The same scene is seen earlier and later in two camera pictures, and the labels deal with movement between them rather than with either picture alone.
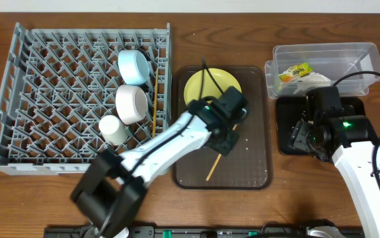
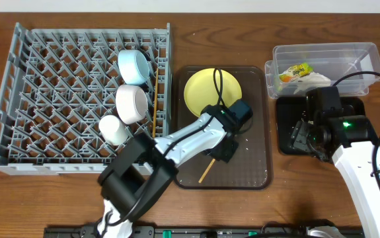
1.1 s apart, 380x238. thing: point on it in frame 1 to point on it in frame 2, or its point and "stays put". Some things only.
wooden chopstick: (154, 103) stays put
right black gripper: (299, 137) stays put
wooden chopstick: (216, 161) to (207, 171)
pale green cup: (112, 129) stays put
